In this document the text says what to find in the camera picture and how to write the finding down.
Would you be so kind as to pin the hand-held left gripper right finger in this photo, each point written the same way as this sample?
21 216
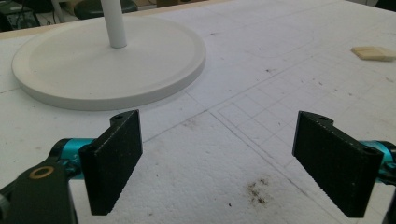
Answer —
336 168

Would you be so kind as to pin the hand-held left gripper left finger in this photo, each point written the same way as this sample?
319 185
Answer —
110 168

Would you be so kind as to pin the white round stand base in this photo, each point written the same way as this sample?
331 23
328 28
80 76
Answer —
102 65

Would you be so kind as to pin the small wooden block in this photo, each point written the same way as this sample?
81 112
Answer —
373 53

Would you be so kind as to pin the white stand pole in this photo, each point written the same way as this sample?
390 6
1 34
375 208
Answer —
114 21

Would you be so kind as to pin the dark round stool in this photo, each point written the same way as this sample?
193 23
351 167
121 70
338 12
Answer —
93 7

